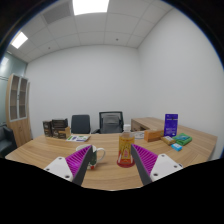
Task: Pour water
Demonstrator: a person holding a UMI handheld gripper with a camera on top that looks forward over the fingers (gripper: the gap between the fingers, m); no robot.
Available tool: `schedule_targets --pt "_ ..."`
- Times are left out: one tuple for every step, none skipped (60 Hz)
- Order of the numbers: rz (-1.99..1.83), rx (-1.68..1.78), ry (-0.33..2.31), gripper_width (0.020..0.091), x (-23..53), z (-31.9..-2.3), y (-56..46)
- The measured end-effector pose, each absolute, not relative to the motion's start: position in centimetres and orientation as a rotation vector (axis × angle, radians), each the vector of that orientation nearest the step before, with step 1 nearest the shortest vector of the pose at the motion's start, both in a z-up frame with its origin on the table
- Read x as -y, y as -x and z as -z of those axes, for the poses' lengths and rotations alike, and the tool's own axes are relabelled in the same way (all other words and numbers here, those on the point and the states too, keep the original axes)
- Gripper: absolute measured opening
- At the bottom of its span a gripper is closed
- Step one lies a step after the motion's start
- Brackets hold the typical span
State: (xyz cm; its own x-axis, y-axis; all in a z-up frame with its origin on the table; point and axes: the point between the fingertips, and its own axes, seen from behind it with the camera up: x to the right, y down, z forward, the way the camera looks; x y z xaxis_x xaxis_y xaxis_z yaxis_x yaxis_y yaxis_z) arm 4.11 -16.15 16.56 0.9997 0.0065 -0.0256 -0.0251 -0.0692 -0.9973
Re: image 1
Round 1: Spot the kraft brown cardboard box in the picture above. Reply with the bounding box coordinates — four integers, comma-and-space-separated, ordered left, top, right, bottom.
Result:
58, 126, 72, 140

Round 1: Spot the black mesh office chair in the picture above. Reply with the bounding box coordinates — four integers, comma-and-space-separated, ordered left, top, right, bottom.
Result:
98, 110, 125, 135

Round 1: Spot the black leather sofa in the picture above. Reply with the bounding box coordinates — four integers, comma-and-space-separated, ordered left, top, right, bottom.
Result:
0, 124, 18, 159

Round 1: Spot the small light blue box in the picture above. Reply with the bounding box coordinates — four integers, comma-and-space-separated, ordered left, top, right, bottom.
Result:
170, 142, 184, 152

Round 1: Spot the wooden side desk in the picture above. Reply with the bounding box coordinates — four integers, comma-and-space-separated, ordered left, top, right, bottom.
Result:
130, 116, 166, 132

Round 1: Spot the orange wooden box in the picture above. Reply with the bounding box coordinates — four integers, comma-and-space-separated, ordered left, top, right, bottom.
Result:
143, 129, 165, 143

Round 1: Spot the grey ceiling air vent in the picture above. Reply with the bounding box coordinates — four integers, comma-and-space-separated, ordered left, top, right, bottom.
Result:
42, 2, 73, 25

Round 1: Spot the dark grey office chair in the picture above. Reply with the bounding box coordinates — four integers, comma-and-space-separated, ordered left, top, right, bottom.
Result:
70, 114, 92, 135

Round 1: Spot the white printed leaflet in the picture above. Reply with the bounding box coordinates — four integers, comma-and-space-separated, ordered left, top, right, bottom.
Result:
65, 134, 92, 143

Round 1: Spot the large square ceiling light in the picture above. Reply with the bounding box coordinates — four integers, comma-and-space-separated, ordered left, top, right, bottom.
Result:
72, 0, 111, 16

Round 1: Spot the flat green box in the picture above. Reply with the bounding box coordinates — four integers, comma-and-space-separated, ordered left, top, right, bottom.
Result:
171, 132, 194, 147

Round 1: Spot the small square ceiling light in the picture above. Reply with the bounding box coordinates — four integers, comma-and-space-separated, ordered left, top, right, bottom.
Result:
10, 31, 29, 50

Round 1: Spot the small tan box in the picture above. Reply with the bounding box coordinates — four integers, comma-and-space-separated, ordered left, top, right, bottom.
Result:
160, 135, 177, 146

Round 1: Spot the yellow-labelled tea drink bottle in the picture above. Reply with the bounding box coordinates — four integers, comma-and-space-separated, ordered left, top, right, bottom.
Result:
116, 124, 136, 169

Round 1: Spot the purple upright box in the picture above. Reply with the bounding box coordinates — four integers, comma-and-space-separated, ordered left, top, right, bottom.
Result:
163, 113, 179, 138

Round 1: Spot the white paper sheet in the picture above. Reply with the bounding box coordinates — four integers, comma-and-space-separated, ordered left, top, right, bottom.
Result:
134, 130, 146, 140

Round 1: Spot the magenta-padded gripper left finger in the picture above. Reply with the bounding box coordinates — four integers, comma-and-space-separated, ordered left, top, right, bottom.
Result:
43, 144, 94, 187

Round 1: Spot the green white-lined mug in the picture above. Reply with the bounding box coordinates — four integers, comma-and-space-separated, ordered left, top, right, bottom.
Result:
75, 143, 107, 170

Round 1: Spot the wooden glass-door shelf cabinet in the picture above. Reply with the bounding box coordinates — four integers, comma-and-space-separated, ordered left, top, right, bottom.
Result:
4, 73, 33, 148

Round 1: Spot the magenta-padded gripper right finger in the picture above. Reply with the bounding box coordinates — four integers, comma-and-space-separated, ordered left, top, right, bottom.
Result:
130, 143, 184, 186

